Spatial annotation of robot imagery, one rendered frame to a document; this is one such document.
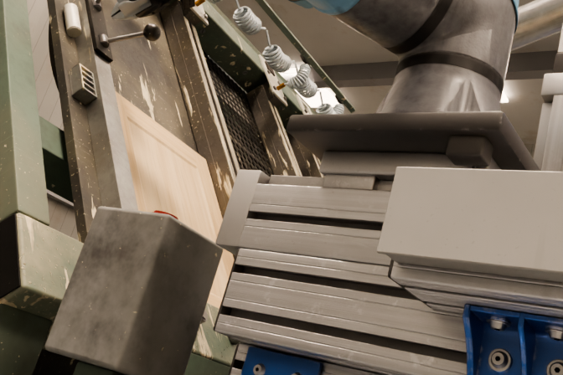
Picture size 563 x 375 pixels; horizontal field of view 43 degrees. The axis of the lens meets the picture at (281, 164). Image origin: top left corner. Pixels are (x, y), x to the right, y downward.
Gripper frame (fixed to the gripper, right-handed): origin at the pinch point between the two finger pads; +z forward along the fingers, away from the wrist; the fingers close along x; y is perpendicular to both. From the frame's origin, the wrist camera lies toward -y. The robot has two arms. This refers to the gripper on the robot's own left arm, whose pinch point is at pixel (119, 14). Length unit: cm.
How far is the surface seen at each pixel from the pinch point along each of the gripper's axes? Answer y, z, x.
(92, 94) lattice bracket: 6.3, 9.1, 15.5
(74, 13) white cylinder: -0.3, 9.3, -6.8
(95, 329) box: 50, -3, 66
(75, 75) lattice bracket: 7.4, 10.4, 10.7
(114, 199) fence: 13.6, 9.3, 39.4
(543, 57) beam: -810, -167, -152
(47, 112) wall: -625, 406, -375
